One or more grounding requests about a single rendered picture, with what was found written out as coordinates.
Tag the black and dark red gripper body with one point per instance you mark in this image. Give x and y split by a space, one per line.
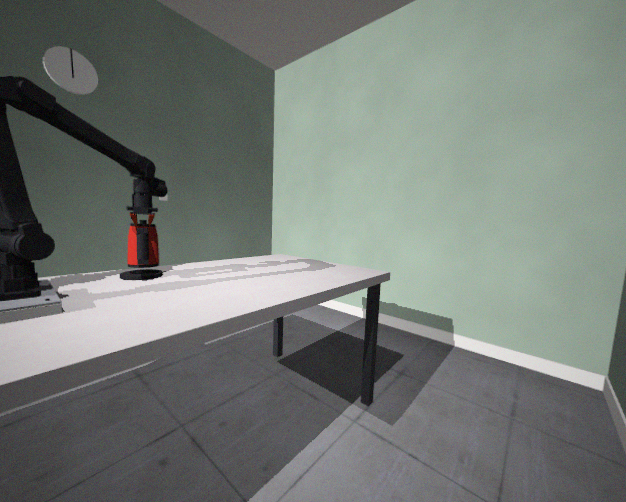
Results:
142 204

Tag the black round disk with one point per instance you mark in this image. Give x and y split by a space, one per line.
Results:
141 274

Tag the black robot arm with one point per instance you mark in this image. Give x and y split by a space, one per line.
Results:
29 242

